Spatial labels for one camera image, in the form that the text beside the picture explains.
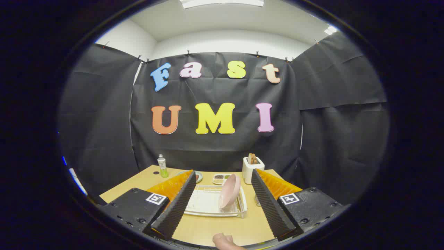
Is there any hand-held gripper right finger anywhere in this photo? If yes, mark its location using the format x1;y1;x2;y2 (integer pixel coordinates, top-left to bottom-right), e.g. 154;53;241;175
251;169;351;242

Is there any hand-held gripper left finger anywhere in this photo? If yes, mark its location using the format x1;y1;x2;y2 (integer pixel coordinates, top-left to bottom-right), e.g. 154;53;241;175
101;169;197;242

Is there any white wire dish rack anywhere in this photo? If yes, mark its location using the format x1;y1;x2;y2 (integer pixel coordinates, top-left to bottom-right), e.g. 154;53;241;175
184;184;248;218

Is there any pink plate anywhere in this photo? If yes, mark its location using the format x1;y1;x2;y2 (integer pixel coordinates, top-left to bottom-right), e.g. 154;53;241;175
219;174;241;211

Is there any pale blue plate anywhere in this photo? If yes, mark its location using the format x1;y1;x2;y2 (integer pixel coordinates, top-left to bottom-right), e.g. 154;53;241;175
177;170;203;183

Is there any white ribbed drain tray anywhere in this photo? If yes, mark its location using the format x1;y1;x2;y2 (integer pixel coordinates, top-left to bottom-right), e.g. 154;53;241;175
187;187;243;214

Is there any white toaster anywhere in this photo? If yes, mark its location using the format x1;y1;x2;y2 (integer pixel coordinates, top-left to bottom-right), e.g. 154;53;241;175
242;156;265;185

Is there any green liquid bottle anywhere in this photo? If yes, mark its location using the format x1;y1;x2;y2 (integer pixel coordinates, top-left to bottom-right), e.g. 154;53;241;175
158;154;169;178

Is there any white divided tray with beans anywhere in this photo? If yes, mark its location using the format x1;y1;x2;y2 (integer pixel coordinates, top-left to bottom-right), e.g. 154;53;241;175
212;173;232;185

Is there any ceiling light panel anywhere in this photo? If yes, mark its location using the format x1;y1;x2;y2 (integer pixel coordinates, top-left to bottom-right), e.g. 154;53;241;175
180;0;265;9

